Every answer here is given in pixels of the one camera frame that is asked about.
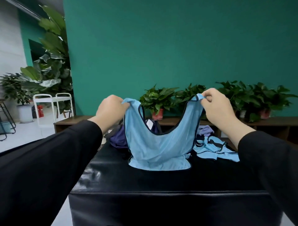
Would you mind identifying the green plant in white pot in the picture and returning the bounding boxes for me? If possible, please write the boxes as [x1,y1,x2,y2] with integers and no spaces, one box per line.
[216,80,260,120]

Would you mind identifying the black leather bench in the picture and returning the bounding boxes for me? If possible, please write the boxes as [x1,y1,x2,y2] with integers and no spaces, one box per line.
[68,137,285,226]

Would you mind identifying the light blue vest black trim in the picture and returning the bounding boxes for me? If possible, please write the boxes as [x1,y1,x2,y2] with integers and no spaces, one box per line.
[193,135,241,163]
[122,93,206,171]

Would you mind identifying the person's right hand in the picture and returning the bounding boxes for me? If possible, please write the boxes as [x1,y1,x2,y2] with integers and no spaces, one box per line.
[200,88,241,135]

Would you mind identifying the teal bucket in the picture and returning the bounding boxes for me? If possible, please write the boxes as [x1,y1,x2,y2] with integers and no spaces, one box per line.
[0,121,13,134]

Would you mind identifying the wooden top black stool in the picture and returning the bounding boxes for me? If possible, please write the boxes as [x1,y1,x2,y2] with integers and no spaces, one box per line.
[0,99,17,141]

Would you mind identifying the wooden shelf cabinet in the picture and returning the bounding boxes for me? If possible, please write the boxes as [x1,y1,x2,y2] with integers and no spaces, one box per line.
[53,115,298,146]

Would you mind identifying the person's left hand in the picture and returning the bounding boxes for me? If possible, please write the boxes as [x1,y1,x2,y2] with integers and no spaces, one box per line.
[94,94,131,135]

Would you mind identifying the navy blue bag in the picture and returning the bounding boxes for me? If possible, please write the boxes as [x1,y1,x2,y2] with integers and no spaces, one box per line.
[109,118,164,150]

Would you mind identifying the purple cloth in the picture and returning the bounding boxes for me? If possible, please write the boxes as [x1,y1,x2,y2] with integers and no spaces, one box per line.
[196,124,215,138]

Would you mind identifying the person's right forearm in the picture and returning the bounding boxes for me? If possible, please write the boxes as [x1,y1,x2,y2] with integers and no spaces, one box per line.
[224,119,298,225]

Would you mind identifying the small plant in white pot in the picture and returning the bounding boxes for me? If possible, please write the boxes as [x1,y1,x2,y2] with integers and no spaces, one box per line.
[0,73,36,124]

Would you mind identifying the white wheeled cart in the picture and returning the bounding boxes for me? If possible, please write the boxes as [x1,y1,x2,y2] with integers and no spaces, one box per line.
[33,93,75,125]

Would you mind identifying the person's left forearm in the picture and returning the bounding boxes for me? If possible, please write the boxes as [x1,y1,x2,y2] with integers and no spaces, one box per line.
[0,116,111,226]

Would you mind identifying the white metal rack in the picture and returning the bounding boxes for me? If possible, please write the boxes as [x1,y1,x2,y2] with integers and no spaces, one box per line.
[20,5,75,96]

